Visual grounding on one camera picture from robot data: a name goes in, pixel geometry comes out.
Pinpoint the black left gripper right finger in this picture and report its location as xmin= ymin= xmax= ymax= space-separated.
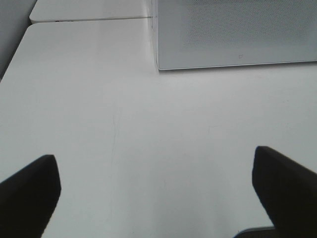
xmin=252 ymin=146 xmax=317 ymax=238

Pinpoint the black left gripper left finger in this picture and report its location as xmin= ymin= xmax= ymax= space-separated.
xmin=0 ymin=155 xmax=61 ymax=238

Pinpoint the white microwave door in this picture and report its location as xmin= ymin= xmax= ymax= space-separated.
xmin=153 ymin=0 xmax=317 ymax=70

